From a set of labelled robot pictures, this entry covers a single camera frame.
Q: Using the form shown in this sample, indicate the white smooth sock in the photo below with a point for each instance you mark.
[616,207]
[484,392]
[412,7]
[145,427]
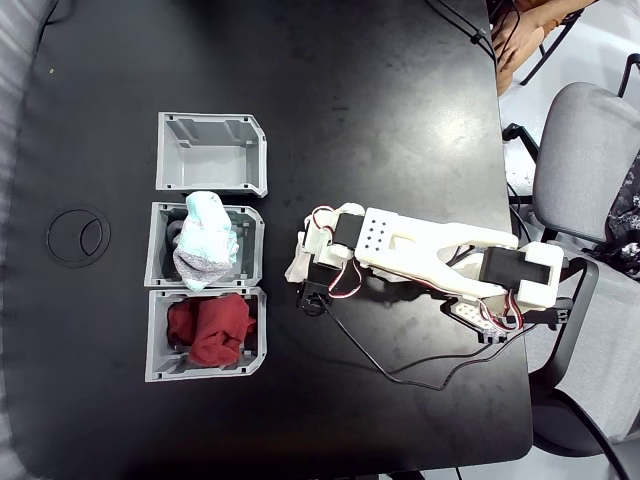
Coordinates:
[297,267]

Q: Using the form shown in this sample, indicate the teal and grey sock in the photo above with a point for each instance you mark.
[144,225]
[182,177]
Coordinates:
[207,235]

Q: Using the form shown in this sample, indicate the dark red sock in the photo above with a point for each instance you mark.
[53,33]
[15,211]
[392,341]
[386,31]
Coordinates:
[215,330]

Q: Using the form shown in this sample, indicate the grey plastic bin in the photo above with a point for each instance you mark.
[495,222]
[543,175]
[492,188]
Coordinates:
[252,235]
[155,350]
[210,167]

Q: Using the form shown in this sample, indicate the grey fabric chair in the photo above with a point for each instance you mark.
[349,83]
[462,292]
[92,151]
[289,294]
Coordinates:
[575,150]

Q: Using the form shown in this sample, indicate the person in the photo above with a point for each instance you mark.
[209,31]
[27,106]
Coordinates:
[520,40]

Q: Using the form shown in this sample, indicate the dark patterned fabric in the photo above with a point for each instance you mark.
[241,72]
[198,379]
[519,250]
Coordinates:
[627,220]

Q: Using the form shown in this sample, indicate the black camera box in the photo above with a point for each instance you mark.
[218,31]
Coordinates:
[314,300]

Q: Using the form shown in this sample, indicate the black metal chair frame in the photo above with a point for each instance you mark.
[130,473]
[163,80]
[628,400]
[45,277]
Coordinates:
[537,64]

